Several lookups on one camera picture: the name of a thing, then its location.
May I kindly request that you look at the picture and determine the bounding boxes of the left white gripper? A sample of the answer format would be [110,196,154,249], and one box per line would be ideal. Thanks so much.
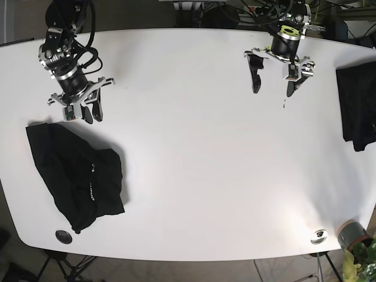
[244,35,315,97]

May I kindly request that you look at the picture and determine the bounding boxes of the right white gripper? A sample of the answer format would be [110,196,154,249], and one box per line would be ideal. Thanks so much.
[48,77,115,123]

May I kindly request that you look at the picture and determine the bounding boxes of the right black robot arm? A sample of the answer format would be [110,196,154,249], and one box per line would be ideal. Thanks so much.
[38,1,115,124]

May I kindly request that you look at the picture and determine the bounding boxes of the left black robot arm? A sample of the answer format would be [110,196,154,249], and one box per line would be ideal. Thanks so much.
[244,1,325,97]

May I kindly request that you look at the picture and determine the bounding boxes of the black table grommet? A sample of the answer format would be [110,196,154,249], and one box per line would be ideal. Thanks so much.
[55,230,72,244]

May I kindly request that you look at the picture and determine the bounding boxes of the silver table grommet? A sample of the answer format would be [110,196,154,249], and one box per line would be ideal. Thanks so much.
[310,229,328,245]

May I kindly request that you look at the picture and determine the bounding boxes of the grey plant pot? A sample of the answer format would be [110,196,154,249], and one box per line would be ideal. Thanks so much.
[336,220,373,251]

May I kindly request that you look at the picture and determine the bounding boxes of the green potted plant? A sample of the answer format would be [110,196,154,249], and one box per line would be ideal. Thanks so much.
[343,238,375,282]

